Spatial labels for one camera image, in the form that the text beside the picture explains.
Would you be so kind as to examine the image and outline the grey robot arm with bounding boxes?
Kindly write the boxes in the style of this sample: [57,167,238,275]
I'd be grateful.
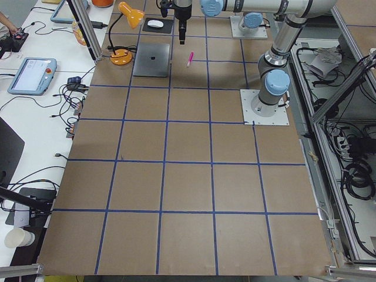
[156,1,264,33]
[163,1,336,116]

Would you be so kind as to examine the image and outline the aluminium frame post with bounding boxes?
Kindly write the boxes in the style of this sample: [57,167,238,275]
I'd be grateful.
[67,0,102,62]

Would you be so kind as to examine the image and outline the black mousepad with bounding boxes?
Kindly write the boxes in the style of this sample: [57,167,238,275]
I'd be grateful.
[142,18,174,34]

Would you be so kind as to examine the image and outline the black power adapter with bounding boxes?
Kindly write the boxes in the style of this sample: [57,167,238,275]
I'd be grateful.
[91,21,108,29]

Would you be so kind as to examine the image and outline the pink marker pen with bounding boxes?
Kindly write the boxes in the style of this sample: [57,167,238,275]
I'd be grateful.
[186,52,194,68]

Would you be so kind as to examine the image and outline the black camera stand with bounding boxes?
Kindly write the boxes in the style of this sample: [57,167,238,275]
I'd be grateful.
[1,187,57,227]

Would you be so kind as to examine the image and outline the blue teach pendant tablet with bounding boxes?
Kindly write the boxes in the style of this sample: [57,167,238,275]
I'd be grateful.
[7,58,57,96]

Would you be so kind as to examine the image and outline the black coiled cables in bay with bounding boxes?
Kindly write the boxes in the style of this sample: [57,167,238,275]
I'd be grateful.
[340,160,376,202]

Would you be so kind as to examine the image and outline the white power strip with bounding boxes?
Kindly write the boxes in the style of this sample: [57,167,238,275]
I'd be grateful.
[334,135,350,158]

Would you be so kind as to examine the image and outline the orange desk lamp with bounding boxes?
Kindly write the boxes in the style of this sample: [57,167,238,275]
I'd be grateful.
[108,1,145,66]

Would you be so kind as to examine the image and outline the black lamp power cord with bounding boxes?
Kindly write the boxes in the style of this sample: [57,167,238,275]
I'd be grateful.
[106,43,139,55]

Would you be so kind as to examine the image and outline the black monitor corner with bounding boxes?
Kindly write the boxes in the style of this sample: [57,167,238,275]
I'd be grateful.
[0,118,25,188]

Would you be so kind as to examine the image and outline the white paper cup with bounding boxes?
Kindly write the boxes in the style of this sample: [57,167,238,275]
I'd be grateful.
[4,228,35,249]

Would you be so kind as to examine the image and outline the silver apple laptop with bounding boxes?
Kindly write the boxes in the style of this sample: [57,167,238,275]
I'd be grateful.
[133,42,170,78]

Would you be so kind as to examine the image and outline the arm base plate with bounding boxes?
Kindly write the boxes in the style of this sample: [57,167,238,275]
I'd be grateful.
[230,12,268,40]
[240,89,290,126]

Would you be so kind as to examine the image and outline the aluminium frame diagonal strut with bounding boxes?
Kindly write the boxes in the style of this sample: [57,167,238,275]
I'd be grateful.
[311,51,375,124]

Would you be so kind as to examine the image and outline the white computer mouse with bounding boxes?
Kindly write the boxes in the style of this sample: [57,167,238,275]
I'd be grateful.
[147,19,164,29]

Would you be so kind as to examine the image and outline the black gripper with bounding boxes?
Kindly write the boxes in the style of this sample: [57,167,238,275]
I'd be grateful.
[156,0,174,17]
[179,19,187,45]

